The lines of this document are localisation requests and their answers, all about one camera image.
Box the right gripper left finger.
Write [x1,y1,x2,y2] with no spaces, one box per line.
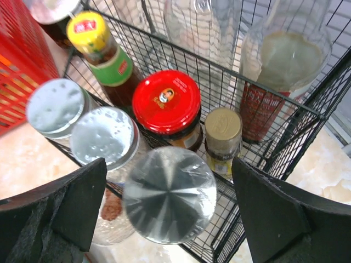
[1,158,107,262]

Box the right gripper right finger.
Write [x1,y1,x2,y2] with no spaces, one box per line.
[232,157,350,262]

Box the silver lid jar blue label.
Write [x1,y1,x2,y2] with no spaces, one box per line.
[70,106,140,171]

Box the small beige cap bottle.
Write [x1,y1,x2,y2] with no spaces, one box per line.
[205,107,242,180]

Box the tall clear jar foil lid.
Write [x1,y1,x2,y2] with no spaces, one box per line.
[122,146,217,245]

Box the red lid sauce jar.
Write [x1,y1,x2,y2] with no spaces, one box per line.
[132,70,203,151]

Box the dark vinegar bottle black cap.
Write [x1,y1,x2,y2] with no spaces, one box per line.
[238,1,332,144]

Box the yellow cap sauce bottle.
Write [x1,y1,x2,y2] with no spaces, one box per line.
[66,11,143,108]

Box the clear bottle with gold pourer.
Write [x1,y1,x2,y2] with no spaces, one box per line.
[163,1,242,110]

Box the clear glass oval dish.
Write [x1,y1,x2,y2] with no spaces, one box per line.
[93,173,134,246]

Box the red plastic shopping basket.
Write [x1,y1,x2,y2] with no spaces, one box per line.
[1,1,59,134]

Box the white paper cup roll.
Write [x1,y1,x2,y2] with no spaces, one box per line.
[23,0,83,50]

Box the black wire rack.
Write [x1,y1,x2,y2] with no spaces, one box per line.
[45,0,351,263]

